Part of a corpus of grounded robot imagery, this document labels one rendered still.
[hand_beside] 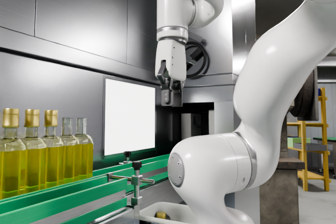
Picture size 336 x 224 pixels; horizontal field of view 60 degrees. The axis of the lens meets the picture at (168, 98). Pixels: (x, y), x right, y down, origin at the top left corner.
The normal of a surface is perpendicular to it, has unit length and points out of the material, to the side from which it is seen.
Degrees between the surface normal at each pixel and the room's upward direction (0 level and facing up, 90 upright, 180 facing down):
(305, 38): 75
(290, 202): 90
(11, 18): 90
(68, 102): 90
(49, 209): 90
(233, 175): 104
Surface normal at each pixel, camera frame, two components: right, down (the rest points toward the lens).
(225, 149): 0.36, -0.62
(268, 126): -0.03, 0.72
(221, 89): -0.46, -0.07
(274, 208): -0.17, -0.07
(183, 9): 0.61, -0.03
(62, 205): 0.89, -0.04
